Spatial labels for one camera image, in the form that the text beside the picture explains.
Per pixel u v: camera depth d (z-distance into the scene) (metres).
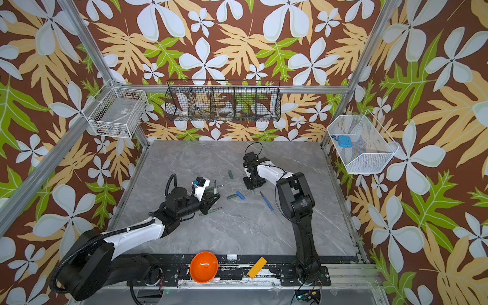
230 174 1.07
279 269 0.76
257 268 0.77
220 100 0.98
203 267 0.75
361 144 0.83
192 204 0.72
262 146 1.19
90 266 0.42
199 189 0.72
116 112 0.85
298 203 0.57
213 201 0.80
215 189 0.78
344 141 0.86
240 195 0.98
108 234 0.47
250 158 0.84
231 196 0.97
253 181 0.88
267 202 0.96
